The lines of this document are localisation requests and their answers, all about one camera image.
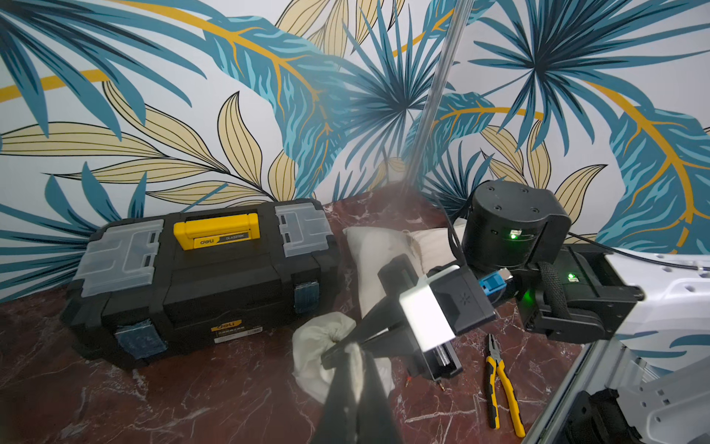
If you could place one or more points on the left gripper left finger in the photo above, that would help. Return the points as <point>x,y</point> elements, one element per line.
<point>337,424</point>

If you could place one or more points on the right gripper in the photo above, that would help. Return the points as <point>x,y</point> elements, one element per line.
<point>385,333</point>

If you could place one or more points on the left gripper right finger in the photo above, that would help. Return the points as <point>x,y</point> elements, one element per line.
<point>375,420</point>

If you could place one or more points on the yellow black pliers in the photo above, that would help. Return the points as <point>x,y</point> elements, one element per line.
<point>495,373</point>

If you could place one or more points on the black plastic toolbox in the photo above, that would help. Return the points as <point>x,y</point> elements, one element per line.
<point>150,288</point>

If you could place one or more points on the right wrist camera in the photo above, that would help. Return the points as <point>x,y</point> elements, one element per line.
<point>450,303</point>

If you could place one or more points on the right aluminium frame post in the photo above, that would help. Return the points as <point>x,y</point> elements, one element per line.
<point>459,20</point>

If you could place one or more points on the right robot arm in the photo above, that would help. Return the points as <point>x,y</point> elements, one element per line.
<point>642,319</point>

